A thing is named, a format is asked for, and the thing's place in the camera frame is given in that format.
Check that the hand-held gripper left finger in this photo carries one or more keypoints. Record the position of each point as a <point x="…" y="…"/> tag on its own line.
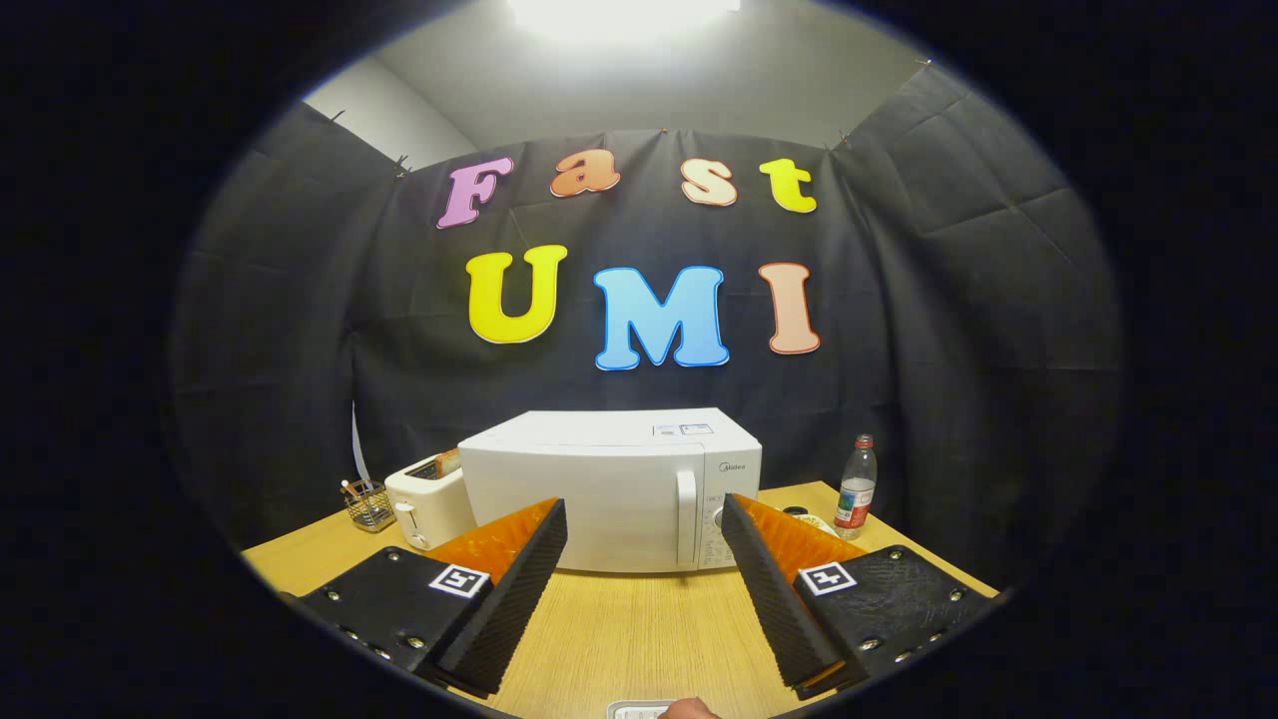
<point x="509" y="609"/>

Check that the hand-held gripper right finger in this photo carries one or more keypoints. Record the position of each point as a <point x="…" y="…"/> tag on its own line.
<point x="779" y="609"/>

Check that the brown meat strip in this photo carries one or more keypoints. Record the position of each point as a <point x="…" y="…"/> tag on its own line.
<point x="691" y="710"/>

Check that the white toaster oven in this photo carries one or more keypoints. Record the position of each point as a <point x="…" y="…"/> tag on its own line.
<point x="599" y="479"/>

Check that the white bread toaster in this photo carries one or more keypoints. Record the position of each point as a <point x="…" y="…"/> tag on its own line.
<point x="434" y="509"/>

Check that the divided white dish of beans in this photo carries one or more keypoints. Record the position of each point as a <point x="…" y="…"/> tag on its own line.
<point x="817" y="523"/>

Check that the clear plastic water bottle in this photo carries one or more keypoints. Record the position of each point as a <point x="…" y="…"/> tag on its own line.
<point x="856" y="499"/>

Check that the toasted bread slice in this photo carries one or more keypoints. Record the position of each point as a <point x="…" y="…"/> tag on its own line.
<point x="449" y="462"/>

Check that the white plate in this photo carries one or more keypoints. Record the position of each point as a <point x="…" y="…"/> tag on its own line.
<point x="634" y="711"/>

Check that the ceiling light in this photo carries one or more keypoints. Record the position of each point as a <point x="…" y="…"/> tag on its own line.
<point x="624" y="15"/>

